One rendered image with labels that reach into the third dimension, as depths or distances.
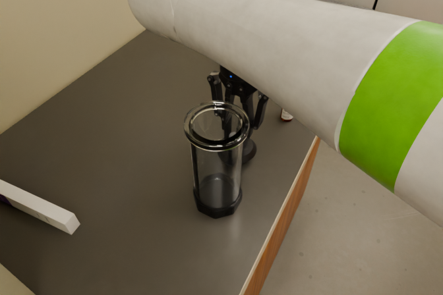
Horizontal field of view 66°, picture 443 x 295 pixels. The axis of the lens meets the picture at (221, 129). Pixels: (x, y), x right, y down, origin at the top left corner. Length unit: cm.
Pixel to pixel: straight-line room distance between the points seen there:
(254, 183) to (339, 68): 54
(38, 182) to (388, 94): 75
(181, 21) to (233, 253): 45
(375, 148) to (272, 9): 14
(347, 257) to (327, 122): 157
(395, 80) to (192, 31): 21
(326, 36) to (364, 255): 162
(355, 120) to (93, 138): 74
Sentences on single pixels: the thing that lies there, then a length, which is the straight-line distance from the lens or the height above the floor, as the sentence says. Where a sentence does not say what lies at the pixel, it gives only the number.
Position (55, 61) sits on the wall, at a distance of 108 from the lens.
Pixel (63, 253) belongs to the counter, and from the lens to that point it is 73.
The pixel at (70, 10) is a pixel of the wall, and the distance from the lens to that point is 109.
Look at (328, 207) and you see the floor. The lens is 190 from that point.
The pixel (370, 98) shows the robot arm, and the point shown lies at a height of 142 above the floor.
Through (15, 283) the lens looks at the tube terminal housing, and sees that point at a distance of 65.
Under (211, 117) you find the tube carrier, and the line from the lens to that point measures 60.
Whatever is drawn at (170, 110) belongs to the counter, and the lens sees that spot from 92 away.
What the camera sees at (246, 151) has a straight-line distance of 76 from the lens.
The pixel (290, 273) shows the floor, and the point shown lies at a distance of 170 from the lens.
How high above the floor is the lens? 155
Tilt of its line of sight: 45 degrees down
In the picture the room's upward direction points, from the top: straight up
